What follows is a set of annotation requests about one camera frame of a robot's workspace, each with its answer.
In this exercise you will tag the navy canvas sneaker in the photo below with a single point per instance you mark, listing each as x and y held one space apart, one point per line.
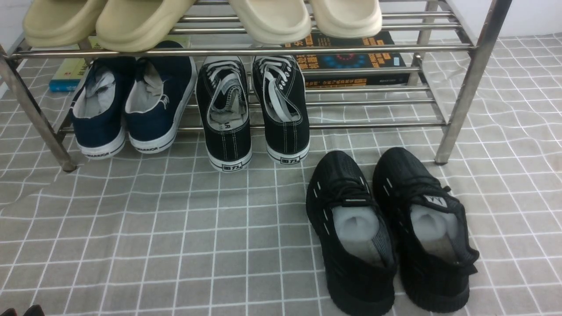
97 106
161 91

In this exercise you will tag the metal shoe rack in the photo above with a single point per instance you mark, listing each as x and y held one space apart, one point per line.
440 28

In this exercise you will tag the right black canvas sneaker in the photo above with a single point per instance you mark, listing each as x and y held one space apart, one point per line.
280 88

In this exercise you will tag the black canvas sneaker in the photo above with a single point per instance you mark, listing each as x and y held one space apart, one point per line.
280 88
221 93

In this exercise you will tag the left black canvas sneaker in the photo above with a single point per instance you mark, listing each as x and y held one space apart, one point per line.
221 93

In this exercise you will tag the black orange book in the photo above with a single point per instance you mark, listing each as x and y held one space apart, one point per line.
351 59

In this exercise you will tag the left black knit sneaker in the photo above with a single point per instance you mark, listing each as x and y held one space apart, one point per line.
356 243

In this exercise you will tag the black knit sneaker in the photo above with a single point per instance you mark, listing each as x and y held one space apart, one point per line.
356 243
431 231

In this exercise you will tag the cream slipper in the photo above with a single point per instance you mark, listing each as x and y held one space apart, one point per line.
347 18
273 21

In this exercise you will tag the grey checked floor cloth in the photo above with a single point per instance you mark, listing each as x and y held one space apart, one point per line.
167 235

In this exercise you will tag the right black knit sneaker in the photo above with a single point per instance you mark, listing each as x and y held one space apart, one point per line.
431 231

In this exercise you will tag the beige slipper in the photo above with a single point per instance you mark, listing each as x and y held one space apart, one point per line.
138 25
60 23

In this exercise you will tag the green blue book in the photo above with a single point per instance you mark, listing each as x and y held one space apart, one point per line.
72 70

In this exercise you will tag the far left beige slipper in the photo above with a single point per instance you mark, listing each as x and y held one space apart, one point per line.
60 23

